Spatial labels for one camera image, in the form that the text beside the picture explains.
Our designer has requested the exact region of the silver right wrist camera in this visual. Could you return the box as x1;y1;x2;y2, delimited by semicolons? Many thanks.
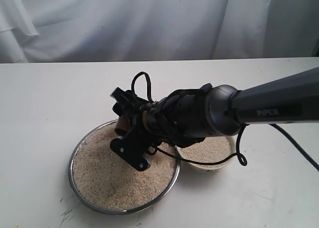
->
110;130;151;172

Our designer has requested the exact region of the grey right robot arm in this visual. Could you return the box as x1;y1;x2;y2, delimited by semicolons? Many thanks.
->
110;68;319;152

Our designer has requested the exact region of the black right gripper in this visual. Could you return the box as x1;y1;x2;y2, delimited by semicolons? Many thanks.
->
111;87;162;147

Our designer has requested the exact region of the large steel rice plate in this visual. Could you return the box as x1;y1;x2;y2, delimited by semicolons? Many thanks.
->
68;120;180;215

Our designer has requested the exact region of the white backdrop cloth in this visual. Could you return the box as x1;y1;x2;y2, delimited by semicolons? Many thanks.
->
0;0;319;63

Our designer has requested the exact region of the white ceramic rice bowl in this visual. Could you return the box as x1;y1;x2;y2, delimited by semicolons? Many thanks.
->
175;136;235;163

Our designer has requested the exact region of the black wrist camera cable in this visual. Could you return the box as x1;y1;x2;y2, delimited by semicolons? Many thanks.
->
131;71;319;173

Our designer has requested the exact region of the brown wooden cup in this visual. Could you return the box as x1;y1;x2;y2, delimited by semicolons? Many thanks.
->
114;115;131;137

